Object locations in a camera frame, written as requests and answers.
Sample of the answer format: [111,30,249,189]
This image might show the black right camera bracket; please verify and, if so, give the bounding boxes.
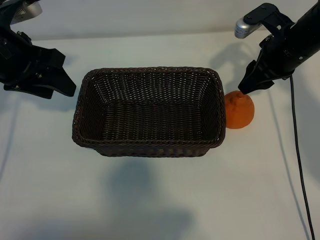
[243,2,295,30]

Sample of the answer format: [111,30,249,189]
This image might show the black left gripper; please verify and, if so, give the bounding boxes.
[0,23,77,100]

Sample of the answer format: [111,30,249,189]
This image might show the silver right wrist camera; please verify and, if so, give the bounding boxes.
[234,18,263,40]

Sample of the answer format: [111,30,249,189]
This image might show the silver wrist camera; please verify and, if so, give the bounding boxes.
[234,18,263,40]
[11,0,43,25]

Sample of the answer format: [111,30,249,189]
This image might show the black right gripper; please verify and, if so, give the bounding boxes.
[238,23,312,95]

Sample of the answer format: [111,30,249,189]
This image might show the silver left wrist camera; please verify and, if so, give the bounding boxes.
[11,0,43,25]

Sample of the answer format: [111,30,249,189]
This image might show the orange citrus fruit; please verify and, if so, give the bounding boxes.
[224,90,255,130]

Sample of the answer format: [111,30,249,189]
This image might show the black cable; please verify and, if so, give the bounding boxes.
[289,73,316,240]

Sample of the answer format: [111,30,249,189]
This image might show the dark brown woven wicker basket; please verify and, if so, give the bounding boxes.
[71,66,227,158]

